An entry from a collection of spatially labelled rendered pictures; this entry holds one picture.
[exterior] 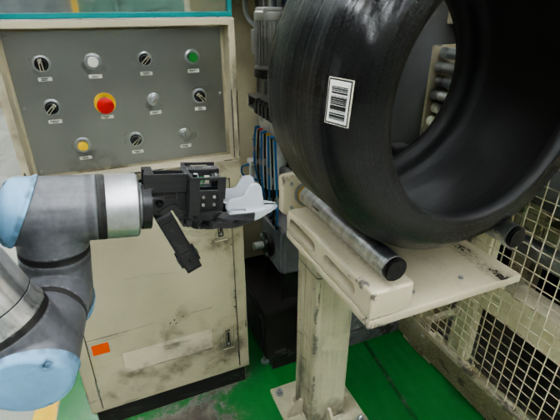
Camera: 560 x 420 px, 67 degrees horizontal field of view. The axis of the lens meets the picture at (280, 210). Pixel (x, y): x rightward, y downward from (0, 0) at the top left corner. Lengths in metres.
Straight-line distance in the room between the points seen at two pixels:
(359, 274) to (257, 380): 1.04
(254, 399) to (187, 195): 1.18
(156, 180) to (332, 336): 0.88
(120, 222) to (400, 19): 0.44
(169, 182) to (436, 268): 0.58
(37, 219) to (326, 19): 0.44
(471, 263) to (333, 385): 0.71
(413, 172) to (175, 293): 0.80
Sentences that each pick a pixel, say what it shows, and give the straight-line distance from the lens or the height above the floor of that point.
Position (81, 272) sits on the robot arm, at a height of 0.97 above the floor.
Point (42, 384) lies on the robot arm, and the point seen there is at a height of 0.94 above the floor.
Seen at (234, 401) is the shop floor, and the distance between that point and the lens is 1.69.
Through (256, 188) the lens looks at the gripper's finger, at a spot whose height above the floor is 1.05.
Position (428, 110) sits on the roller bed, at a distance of 1.32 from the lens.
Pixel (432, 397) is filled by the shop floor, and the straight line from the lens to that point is 1.78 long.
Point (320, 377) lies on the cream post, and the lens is 1.44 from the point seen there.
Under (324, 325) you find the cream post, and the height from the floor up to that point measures 0.45.
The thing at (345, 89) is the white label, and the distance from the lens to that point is 0.56.
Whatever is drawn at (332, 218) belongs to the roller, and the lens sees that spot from 0.85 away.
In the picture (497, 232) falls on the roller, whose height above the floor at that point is 0.90.
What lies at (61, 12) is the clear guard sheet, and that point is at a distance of 1.13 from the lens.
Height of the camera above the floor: 1.30
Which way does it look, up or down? 26 degrees down
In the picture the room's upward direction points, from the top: straight up
